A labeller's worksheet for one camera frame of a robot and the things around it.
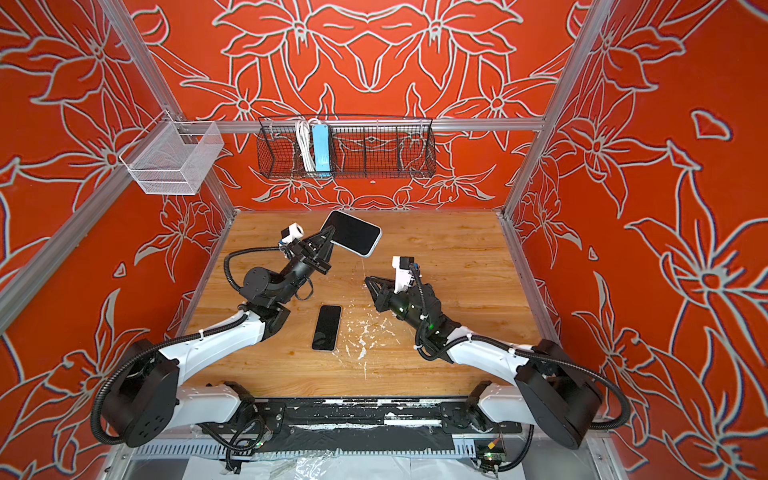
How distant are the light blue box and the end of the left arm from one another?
0.32 meters

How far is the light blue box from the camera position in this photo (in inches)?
35.8

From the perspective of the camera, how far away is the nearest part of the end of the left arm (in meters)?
0.63
